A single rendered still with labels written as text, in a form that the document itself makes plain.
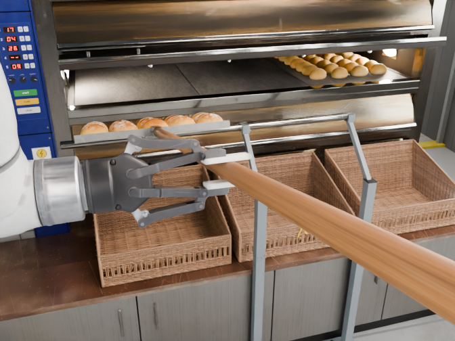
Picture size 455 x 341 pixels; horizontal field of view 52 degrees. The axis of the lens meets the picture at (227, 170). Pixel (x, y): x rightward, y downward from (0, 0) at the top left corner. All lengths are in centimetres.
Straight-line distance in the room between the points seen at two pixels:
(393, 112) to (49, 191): 228
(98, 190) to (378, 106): 217
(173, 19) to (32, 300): 129
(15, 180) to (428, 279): 48
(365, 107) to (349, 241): 229
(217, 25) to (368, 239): 189
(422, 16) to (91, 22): 159
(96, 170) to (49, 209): 8
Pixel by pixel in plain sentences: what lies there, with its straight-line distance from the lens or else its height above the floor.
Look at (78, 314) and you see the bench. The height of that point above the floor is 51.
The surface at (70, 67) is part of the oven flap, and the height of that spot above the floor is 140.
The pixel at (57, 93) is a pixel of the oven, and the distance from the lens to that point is 216.
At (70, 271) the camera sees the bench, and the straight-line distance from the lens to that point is 214.
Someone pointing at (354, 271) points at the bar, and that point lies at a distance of 225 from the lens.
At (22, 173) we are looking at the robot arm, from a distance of 63.
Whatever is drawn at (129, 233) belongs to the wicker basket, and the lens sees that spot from 231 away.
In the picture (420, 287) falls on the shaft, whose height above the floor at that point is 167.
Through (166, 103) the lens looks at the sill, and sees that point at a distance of 220.
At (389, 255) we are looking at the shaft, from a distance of 31.
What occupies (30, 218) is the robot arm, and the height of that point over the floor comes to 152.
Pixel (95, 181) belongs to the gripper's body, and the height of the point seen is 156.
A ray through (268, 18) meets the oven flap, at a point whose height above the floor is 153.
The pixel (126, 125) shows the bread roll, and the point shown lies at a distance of 169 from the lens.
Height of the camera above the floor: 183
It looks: 26 degrees down
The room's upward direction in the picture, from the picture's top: straight up
